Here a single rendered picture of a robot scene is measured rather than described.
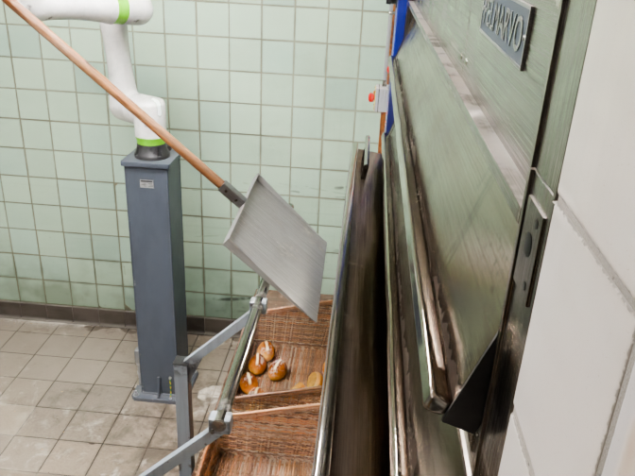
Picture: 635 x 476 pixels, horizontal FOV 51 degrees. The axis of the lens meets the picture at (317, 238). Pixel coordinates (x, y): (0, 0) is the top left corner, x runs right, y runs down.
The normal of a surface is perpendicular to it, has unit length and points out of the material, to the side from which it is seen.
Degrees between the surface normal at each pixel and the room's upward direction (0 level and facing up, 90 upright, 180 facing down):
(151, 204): 90
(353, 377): 8
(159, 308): 90
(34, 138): 90
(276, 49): 90
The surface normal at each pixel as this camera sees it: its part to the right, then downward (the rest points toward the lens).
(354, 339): 0.19, -0.89
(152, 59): -0.08, 0.40
